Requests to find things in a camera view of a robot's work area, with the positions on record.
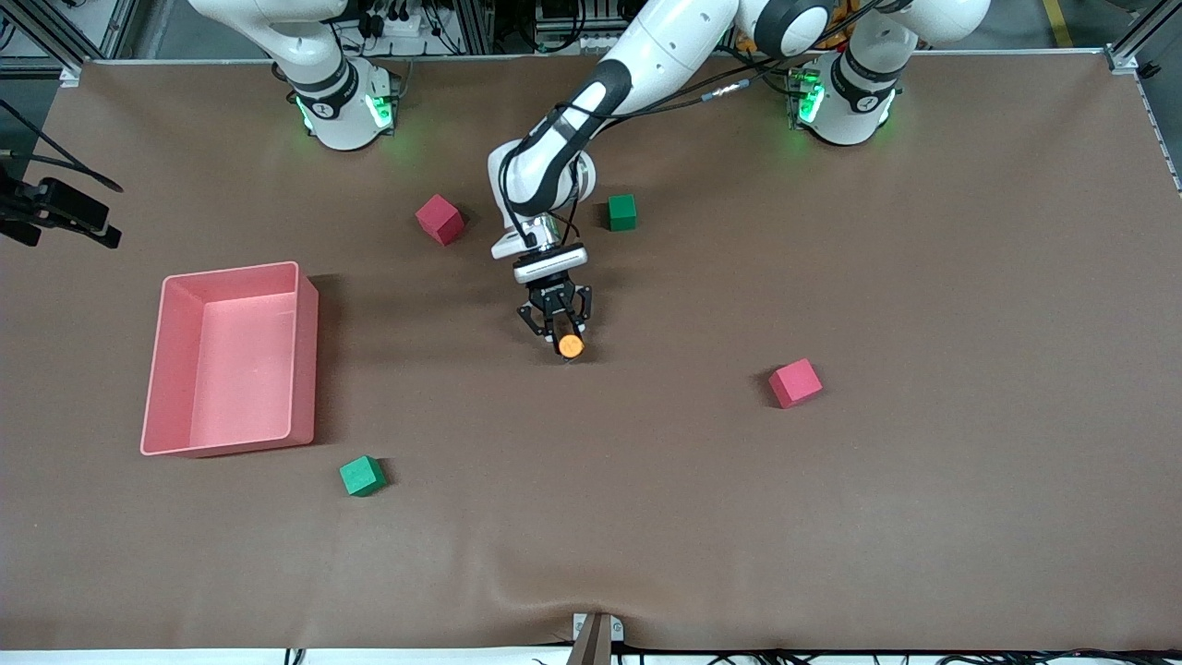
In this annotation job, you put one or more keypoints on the orange mesh bag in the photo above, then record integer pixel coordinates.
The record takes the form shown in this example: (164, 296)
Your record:
(750, 39)

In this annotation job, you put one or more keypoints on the orange capped black button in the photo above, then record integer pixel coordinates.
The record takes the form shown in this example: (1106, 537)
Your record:
(572, 347)

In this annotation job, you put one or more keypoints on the white power strip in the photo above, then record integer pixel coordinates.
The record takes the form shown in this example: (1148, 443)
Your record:
(406, 26)

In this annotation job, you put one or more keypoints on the silver table edge rail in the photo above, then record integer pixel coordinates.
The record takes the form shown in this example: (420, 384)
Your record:
(462, 55)

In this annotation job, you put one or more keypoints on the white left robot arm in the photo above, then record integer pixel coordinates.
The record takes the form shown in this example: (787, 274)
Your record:
(665, 37)

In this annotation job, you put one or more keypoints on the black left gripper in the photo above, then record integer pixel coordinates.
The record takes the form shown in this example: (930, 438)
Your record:
(551, 296)

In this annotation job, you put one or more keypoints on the white terminal block strip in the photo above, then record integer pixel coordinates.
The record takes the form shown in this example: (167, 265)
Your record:
(591, 42)

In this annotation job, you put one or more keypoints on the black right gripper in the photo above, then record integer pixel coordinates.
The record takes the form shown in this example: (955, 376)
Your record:
(57, 205)

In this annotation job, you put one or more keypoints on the aluminium frame corner bracket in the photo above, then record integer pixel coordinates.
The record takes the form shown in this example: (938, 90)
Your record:
(72, 76)
(1125, 61)

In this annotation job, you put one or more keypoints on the green foam cube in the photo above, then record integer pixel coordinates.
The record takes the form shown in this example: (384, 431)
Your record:
(622, 212)
(361, 477)

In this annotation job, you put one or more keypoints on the brown table mat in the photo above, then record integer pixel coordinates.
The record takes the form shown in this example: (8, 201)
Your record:
(591, 517)

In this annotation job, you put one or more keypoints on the grey metal clamp bracket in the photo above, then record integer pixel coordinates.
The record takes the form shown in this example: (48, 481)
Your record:
(591, 646)

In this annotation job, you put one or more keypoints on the pink plastic tray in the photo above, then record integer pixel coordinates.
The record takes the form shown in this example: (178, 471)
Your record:
(235, 388)

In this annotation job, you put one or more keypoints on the pink foam cube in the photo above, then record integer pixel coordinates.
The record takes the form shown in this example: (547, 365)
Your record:
(794, 383)
(439, 220)

